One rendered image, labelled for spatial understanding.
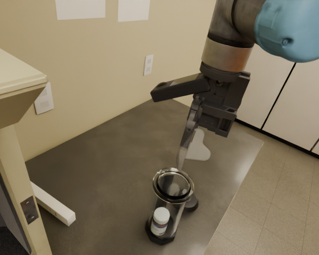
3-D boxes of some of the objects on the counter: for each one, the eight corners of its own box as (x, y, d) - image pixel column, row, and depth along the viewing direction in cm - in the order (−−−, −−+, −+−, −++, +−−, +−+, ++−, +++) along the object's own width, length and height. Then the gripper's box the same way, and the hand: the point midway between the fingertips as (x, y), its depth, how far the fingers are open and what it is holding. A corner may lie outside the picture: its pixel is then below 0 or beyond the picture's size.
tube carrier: (152, 207, 74) (161, 162, 61) (182, 219, 72) (198, 175, 59) (138, 235, 65) (146, 190, 53) (172, 250, 63) (189, 207, 51)
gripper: (249, 97, 29) (207, 192, 40) (252, 59, 44) (221, 135, 56) (187, 79, 30) (164, 174, 42) (210, 48, 46) (189, 124, 57)
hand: (185, 148), depth 49 cm, fingers open, 14 cm apart
